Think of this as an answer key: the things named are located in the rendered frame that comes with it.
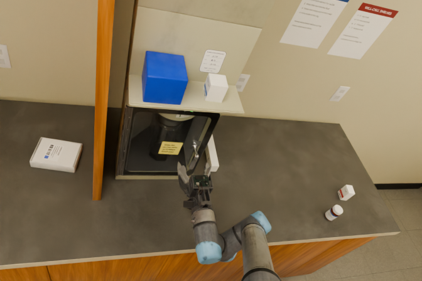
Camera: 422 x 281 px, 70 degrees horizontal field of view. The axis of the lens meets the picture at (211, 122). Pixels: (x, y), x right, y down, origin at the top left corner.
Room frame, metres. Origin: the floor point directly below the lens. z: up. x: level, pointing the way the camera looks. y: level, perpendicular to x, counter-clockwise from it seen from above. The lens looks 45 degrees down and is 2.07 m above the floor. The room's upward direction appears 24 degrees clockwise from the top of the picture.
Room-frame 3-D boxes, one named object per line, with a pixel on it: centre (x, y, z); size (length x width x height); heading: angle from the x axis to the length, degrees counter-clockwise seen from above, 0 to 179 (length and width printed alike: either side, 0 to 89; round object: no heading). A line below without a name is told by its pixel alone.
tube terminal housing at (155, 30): (0.79, 0.18, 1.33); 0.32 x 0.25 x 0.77; 118
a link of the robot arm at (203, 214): (0.49, -0.10, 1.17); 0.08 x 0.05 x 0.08; 118
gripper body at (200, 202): (0.56, -0.07, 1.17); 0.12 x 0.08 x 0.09; 28
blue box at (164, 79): (0.59, 0.16, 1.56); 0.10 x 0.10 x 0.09; 28
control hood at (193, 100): (0.63, 0.09, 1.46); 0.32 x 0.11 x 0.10; 118
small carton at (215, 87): (0.66, 0.03, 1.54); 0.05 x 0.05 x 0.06; 25
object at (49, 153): (0.59, 0.50, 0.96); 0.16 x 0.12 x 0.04; 109
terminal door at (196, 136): (0.67, 0.12, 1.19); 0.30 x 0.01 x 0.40; 118
